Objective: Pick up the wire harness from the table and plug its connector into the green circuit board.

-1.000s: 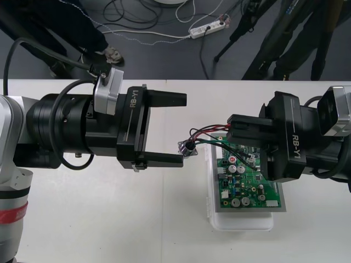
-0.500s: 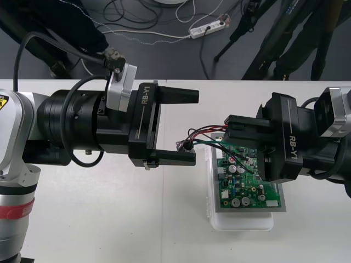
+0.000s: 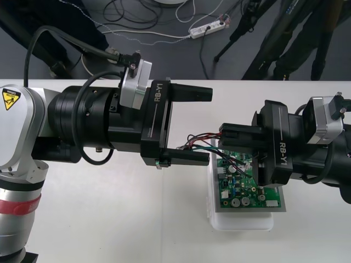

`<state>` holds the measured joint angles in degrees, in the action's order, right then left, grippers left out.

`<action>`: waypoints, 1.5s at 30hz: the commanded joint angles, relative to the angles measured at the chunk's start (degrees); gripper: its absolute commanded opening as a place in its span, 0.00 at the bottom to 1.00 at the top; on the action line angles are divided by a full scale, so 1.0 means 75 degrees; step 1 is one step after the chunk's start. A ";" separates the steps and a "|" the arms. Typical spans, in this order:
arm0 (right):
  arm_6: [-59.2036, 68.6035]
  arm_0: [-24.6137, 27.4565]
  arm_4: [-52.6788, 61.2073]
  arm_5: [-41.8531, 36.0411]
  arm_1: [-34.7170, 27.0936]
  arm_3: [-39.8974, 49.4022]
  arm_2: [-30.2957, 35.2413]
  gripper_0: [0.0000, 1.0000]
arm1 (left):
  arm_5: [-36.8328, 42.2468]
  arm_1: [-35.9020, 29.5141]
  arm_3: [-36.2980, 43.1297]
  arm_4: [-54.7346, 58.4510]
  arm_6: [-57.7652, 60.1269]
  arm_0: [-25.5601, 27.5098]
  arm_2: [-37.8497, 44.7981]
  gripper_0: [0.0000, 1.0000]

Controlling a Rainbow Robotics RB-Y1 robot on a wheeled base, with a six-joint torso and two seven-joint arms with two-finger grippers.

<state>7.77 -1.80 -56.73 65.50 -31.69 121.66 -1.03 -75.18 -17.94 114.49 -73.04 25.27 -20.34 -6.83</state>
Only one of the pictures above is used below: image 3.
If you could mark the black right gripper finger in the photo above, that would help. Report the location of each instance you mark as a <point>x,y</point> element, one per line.
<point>246,141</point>
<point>246,129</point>

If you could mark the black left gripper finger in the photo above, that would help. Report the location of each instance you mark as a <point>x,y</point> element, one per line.
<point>192,93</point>
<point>189,159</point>

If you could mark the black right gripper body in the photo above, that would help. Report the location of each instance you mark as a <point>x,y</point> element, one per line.
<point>279,153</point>

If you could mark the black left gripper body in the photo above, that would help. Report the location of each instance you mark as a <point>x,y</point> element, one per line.
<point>153,131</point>

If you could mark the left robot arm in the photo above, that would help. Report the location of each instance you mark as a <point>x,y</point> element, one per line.
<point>68,117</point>

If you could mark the white power strip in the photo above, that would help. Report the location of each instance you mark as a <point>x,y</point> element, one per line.
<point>207,28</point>

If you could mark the black tripod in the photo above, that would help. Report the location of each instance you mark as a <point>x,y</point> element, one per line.
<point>240,30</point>

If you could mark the white round base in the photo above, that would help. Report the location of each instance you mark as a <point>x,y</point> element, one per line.
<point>170,1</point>

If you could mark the green circuit board grey frame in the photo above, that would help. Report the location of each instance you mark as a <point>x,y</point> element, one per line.
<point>241,191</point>

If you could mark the pale grey left wrist camera box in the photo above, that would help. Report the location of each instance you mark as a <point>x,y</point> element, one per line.
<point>137,82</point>

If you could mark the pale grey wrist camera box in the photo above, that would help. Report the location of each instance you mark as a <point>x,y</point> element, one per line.
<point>137,82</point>
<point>326,123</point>

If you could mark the pale grey right wrist camera box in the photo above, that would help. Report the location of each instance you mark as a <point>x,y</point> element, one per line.
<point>326,123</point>

